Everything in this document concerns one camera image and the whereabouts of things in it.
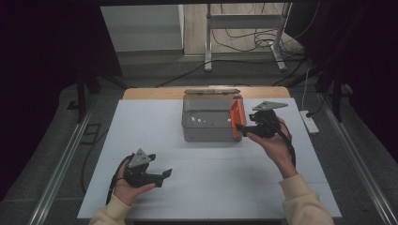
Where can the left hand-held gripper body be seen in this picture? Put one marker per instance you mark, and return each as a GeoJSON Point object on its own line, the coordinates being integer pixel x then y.
{"type": "Point", "coordinates": [139, 175]}

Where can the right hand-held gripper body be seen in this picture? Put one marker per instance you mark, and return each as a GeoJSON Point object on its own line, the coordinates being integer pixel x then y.
{"type": "Point", "coordinates": [266, 125]}

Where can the orange phone case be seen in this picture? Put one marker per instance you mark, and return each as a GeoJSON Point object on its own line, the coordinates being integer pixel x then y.
{"type": "Point", "coordinates": [237, 114]}

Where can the transparent grey storage box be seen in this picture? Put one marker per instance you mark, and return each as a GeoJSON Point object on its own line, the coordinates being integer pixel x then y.
{"type": "Point", "coordinates": [205, 132]}

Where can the person's left hand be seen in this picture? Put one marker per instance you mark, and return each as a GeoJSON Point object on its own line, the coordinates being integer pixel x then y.
{"type": "Point", "coordinates": [126, 193]}

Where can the white power strip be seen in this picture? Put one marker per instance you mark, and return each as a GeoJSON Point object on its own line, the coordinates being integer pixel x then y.
{"type": "Point", "coordinates": [309, 123]}

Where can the white board mat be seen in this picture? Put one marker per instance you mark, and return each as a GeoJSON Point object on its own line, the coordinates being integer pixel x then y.
{"type": "Point", "coordinates": [203, 197]}

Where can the grey box lid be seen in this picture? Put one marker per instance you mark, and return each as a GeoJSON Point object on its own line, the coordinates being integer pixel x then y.
{"type": "Point", "coordinates": [212, 91]}

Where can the black tripod stand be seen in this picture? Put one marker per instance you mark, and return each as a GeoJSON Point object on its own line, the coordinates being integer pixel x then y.
{"type": "Point", "coordinates": [82, 97]}
{"type": "Point", "coordinates": [337, 100]}

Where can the grey metal stand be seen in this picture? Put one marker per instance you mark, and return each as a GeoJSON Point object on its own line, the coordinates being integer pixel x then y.
{"type": "Point", "coordinates": [242, 22]}

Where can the black curtain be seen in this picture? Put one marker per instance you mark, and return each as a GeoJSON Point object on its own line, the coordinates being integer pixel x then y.
{"type": "Point", "coordinates": [369, 62]}
{"type": "Point", "coordinates": [47, 62]}

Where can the white cabinet panel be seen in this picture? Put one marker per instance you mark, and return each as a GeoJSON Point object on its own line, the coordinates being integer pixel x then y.
{"type": "Point", "coordinates": [144, 28]}

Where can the aluminium floor rail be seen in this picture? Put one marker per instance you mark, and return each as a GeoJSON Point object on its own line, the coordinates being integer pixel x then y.
{"type": "Point", "coordinates": [359, 168]}
{"type": "Point", "coordinates": [59, 178]}

